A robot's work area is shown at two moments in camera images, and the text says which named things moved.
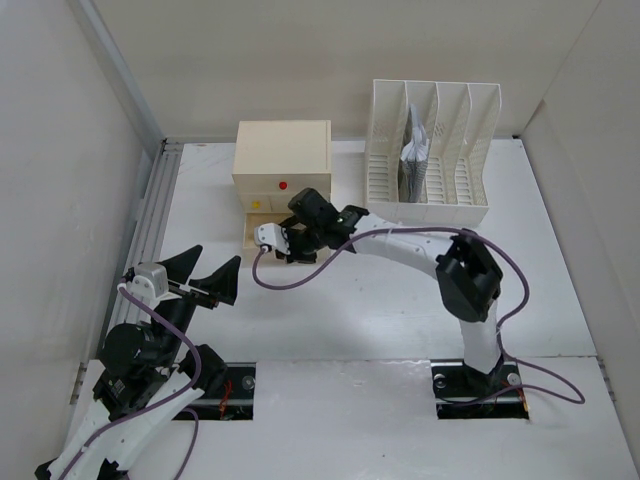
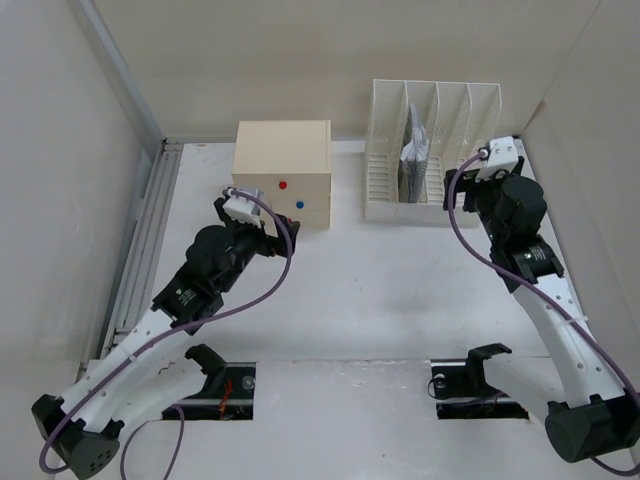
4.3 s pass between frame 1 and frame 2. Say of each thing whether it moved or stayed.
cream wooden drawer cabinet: stayed
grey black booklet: stayed
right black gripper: moved
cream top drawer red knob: stayed
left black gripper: moved
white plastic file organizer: stayed
